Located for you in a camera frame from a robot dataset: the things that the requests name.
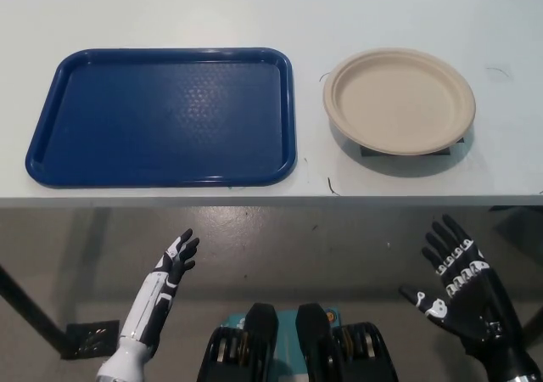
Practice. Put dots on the black tape patch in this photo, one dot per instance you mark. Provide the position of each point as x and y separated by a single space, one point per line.
368 152

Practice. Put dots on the black table leg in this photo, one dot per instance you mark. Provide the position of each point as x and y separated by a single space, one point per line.
34 310

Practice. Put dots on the black table foot plate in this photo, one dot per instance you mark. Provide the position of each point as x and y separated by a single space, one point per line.
91 339

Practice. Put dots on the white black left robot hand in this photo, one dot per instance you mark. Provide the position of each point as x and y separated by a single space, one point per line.
148 301

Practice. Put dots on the blue plastic tray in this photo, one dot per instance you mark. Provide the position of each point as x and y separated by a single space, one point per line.
161 119

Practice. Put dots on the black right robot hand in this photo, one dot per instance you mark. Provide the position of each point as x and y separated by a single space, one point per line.
471 305

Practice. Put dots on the beige paper plate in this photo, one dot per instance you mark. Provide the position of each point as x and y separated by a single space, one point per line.
399 102

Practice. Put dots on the black ribbed robot body block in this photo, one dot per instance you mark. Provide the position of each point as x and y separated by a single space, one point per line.
237 348
343 348

